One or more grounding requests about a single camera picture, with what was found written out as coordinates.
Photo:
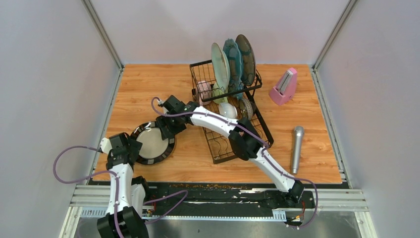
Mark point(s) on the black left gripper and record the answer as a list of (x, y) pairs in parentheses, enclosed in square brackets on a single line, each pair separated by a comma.
[(135, 146)]

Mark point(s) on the blue butterfly mug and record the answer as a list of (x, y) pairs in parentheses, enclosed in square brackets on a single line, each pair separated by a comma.
[(238, 96)]

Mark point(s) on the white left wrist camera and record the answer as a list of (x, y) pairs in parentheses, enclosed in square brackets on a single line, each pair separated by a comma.
[(105, 145)]

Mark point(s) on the teal scalloped plate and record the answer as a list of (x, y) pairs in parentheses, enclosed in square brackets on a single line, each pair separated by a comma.
[(234, 58)]

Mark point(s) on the white zigzag ceramic bowl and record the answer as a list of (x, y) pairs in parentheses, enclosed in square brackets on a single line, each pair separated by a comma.
[(227, 110)]

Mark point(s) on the black wire dish rack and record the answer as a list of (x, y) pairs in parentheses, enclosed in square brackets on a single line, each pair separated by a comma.
[(219, 145)]

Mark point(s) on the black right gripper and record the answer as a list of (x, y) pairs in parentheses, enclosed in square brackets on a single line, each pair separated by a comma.
[(166, 133)]

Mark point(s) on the pink metronome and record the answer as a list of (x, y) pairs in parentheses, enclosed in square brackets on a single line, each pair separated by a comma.
[(284, 90)]

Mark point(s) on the blue-grey ceramic plate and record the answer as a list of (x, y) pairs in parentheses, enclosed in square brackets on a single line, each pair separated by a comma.
[(248, 58)]

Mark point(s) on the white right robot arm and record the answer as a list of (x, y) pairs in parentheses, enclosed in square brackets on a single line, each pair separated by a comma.
[(244, 140)]

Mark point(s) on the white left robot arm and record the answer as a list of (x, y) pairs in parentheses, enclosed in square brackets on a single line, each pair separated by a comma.
[(123, 215)]

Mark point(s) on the black bottom plate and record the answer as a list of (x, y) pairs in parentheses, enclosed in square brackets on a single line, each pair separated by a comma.
[(154, 149)]

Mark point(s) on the silver microphone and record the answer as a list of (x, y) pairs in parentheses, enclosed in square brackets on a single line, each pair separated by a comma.
[(296, 150)]

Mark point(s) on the pink ceramic mug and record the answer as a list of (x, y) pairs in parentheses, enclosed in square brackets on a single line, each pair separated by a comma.
[(204, 92)]

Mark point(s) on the light blue flower plate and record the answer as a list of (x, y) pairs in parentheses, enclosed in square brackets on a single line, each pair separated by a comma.
[(221, 66)]

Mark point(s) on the patterned ceramic bowl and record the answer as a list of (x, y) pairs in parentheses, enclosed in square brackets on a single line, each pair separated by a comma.
[(247, 108)]

